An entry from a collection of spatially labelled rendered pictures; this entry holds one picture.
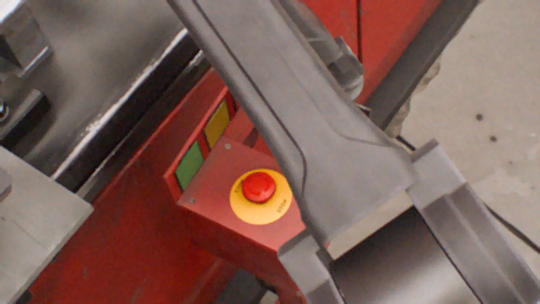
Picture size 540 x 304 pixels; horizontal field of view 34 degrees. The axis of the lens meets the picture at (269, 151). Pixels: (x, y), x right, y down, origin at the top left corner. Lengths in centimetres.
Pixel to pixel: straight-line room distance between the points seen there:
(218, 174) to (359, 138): 61
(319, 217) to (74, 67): 65
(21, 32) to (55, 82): 7
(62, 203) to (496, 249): 47
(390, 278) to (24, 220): 45
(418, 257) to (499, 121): 157
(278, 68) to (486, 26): 172
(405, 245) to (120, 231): 74
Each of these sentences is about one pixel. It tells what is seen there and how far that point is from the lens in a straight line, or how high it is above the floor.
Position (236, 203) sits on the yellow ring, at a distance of 101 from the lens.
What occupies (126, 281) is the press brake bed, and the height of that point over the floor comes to 57.
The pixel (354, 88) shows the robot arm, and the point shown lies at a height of 92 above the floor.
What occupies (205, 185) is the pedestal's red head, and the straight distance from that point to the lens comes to 103.
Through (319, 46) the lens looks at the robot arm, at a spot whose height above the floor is 104.
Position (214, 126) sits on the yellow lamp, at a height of 82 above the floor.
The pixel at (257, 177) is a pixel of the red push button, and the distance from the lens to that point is 99.
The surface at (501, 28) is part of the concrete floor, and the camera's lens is 215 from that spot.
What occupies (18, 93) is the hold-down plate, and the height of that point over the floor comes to 90.
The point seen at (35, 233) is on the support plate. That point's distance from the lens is 80.
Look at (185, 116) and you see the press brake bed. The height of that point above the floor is 74.
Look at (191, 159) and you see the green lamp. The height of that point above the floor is 82.
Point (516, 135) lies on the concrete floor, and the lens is 198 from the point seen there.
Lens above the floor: 167
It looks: 59 degrees down
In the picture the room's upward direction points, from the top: 12 degrees counter-clockwise
